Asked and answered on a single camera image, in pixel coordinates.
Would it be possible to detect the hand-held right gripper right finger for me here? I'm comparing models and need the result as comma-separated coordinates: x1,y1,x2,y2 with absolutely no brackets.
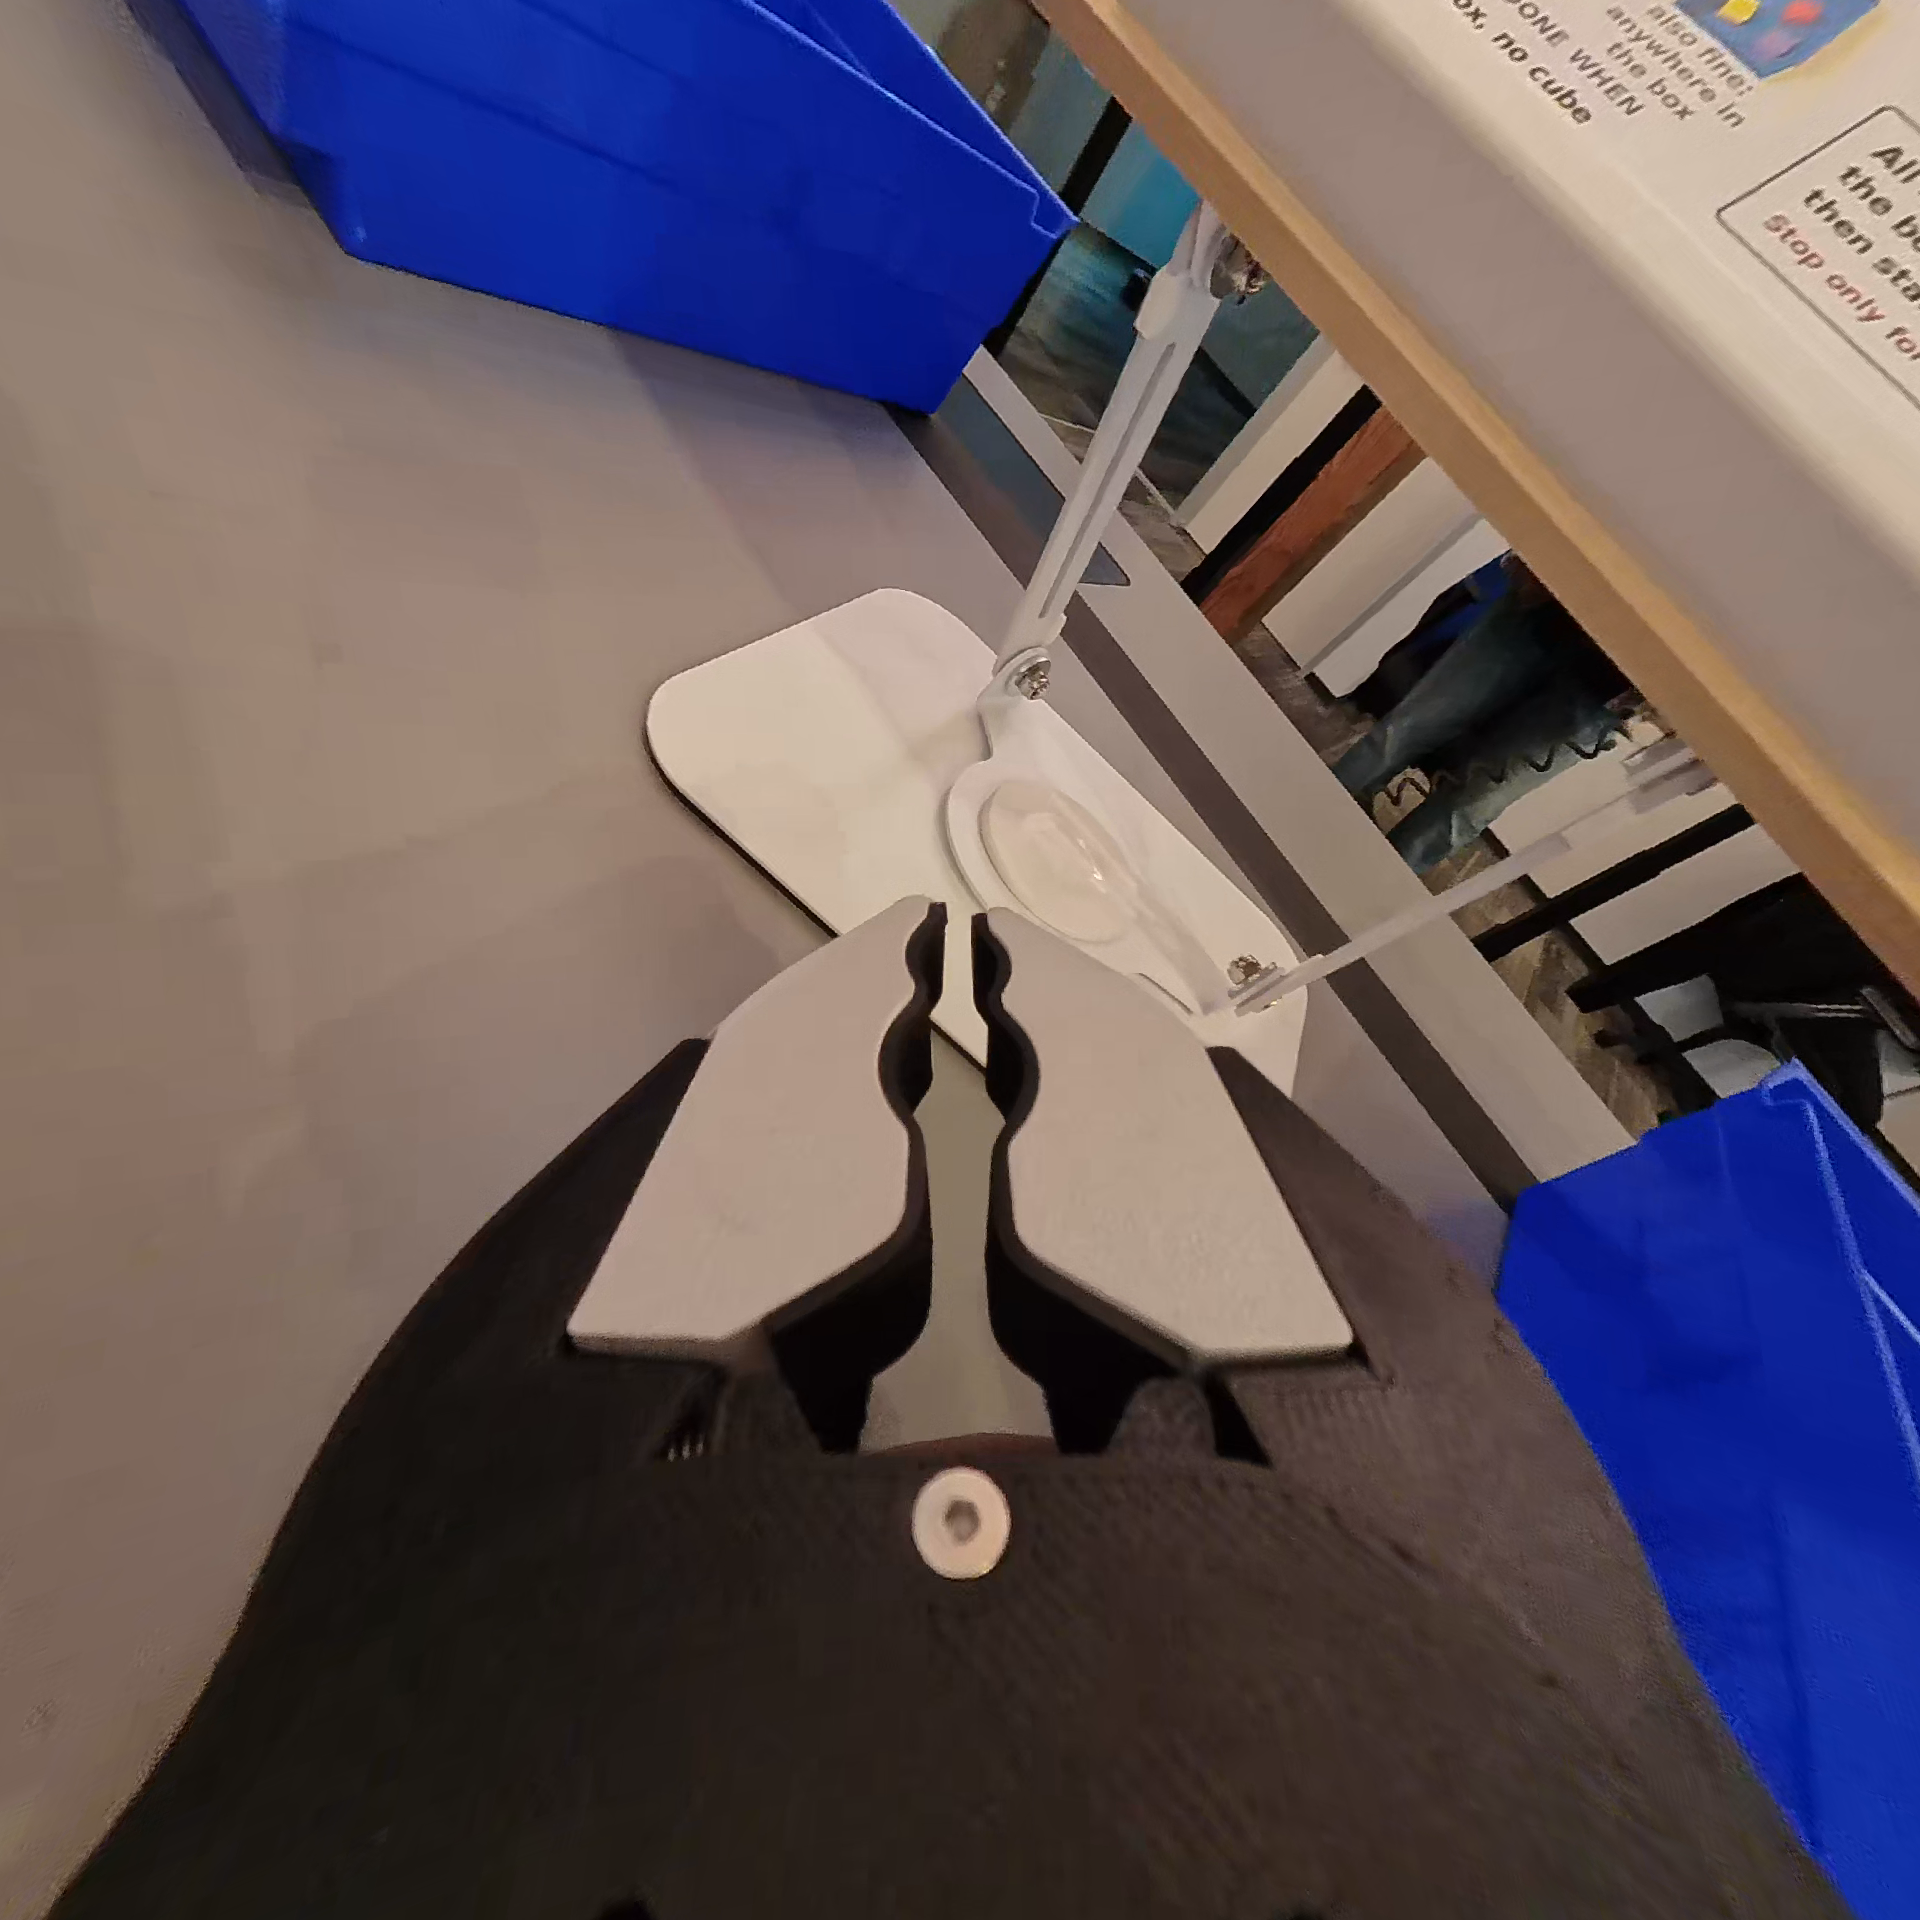
970,908,1359,1457

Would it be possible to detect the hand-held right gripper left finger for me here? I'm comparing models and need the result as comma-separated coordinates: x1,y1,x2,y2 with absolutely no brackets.
567,895,950,1457

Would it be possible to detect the blue plastic bin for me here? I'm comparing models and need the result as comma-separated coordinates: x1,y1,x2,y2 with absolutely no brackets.
1495,1057,1920,1920
127,0,1079,413

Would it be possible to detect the grey desk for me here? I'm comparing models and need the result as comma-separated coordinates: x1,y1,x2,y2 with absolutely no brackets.
0,0,1636,1920

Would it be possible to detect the black office chair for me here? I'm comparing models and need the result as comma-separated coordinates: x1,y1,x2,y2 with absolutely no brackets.
1568,870,1920,1126

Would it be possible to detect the black coiled cable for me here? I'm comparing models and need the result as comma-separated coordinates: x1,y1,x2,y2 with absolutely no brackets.
1388,719,1670,819

